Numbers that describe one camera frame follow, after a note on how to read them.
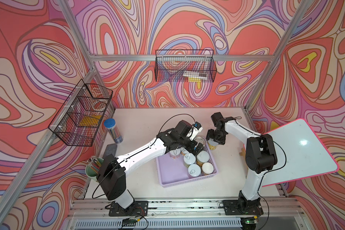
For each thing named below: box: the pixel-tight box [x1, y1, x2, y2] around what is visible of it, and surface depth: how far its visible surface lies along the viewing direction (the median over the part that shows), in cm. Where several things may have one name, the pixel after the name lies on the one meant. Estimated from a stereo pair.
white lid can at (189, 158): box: [183, 152, 196, 165], surface depth 86 cm
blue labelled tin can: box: [193, 136, 207, 148], surface depth 90 cm
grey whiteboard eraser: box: [102, 143, 118, 163], surface depth 94 cm
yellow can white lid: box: [207, 138, 219, 150], surface depth 93 cm
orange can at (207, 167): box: [201, 161, 214, 174], surface depth 82 cm
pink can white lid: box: [187, 163, 201, 177], surface depth 83 cm
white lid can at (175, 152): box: [169, 148, 181, 156], surface depth 90 cm
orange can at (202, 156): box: [196, 150, 210, 167], surface depth 86 cm
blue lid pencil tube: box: [103, 118, 124, 144], surface depth 92 cm
